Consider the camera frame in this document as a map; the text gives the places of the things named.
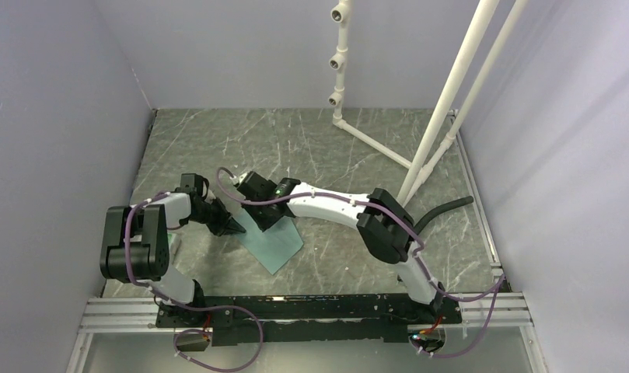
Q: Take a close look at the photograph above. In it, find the white pvc pipe frame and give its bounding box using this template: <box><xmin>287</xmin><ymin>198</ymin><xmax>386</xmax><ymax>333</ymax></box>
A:
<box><xmin>328</xmin><ymin>1</ymin><xmax>528</xmax><ymax>206</ymax></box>

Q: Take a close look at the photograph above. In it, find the black foam tube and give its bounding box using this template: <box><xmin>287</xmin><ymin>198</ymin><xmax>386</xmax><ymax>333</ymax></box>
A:
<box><xmin>414</xmin><ymin>196</ymin><xmax>475</xmax><ymax>235</ymax></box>

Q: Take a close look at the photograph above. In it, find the teal envelope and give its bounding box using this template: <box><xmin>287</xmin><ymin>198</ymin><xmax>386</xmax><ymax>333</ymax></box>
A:
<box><xmin>234</xmin><ymin>210</ymin><xmax>303</xmax><ymax>275</ymax></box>

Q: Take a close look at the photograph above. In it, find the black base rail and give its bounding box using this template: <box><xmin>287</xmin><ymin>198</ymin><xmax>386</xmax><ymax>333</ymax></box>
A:
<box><xmin>156</xmin><ymin>293</ymin><xmax>462</xmax><ymax>347</ymax></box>

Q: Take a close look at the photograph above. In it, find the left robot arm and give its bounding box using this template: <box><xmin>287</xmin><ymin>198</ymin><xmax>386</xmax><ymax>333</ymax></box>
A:
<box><xmin>100</xmin><ymin>173</ymin><xmax>246</xmax><ymax>326</ymax></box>

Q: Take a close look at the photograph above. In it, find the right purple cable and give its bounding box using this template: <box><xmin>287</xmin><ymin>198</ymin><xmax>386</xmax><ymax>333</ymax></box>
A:
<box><xmin>216</xmin><ymin>167</ymin><xmax>507</xmax><ymax>361</ymax></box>

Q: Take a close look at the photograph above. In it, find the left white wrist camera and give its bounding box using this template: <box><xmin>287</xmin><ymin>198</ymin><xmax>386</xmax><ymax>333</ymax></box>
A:
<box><xmin>176</xmin><ymin>173</ymin><xmax>210</xmax><ymax>200</ymax></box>

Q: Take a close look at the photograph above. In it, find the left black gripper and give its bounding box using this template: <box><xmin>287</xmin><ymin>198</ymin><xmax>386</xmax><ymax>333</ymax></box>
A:
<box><xmin>187</xmin><ymin>197</ymin><xmax>246</xmax><ymax>236</ymax></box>

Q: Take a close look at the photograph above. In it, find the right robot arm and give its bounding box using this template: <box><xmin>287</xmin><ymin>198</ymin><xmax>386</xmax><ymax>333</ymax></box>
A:
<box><xmin>233</xmin><ymin>171</ymin><xmax>443</xmax><ymax>322</ymax></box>

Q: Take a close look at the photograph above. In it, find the green label plastic box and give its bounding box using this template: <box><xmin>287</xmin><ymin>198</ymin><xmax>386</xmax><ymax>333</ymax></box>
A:
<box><xmin>168</xmin><ymin>232</ymin><xmax>182</xmax><ymax>261</ymax></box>

